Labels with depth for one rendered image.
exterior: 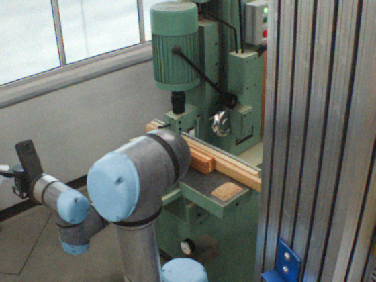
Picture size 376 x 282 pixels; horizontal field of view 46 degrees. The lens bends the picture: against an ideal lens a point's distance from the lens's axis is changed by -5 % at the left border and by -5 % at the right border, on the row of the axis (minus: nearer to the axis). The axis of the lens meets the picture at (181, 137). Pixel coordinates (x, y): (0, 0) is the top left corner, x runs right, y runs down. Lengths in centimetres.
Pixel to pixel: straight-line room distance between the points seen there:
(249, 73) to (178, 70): 29
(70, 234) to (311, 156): 67
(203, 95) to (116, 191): 109
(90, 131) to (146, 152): 235
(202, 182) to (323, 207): 100
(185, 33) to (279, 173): 90
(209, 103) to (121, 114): 149
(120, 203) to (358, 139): 42
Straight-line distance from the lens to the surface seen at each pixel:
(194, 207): 179
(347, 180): 71
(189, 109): 188
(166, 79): 172
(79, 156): 323
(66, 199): 112
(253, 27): 182
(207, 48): 178
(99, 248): 284
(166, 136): 89
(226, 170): 176
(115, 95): 320
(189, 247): 178
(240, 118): 184
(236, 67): 179
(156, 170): 85
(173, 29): 164
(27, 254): 292
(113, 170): 82
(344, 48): 65
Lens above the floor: 190
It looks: 30 degrees down
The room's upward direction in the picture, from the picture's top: 3 degrees counter-clockwise
